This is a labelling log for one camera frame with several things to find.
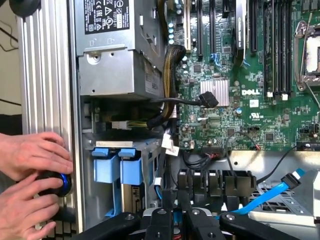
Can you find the white expansion slot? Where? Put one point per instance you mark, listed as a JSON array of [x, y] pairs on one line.
[[187, 25]]

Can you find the black graphics card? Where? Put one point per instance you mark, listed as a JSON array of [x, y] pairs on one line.
[[241, 30]]

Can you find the person's left hand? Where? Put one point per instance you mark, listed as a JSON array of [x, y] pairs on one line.
[[32, 155]]

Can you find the hard drive in blue caddy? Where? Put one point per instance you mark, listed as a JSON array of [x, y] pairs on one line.
[[86, 190]]

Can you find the black expansion slot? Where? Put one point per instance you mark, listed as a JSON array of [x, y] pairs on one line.
[[200, 27], [253, 25], [212, 27]]

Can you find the thin metal locking lever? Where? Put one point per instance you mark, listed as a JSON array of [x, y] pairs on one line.
[[312, 93], [305, 47]]

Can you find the black round object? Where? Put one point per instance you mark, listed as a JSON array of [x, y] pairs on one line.
[[25, 7]]

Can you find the green motherboard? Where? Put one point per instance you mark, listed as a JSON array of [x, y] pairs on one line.
[[250, 120]]

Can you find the silver chipset heatsink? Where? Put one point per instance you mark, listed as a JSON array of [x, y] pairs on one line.
[[207, 87]]

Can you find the black ribbed plastic bracket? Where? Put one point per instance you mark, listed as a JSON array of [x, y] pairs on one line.
[[237, 182]]

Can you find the black RAM slot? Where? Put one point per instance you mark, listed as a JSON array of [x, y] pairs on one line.
[[268, 50], [290, 50], [277, 50], [284, 50]]

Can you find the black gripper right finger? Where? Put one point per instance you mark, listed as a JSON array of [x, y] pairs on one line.
[[183, 200]]

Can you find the black keyboard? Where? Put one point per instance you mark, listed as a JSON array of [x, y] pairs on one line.
[[67, 227]]

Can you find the perforated metal drive cage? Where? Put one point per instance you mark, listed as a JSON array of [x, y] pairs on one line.
[[307, 197]]

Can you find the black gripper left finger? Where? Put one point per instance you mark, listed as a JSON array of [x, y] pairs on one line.
[[168, 200]]

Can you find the CPU socket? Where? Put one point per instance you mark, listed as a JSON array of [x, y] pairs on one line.
[[312, 55]]

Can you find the person's right hand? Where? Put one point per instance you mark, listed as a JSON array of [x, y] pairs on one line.
[[22, 212]]

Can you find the grey power supply unit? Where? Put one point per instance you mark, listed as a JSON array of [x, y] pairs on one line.
[[112, 70]]

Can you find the open metal PC case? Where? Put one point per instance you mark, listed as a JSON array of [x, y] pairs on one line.
[[250, 160]]

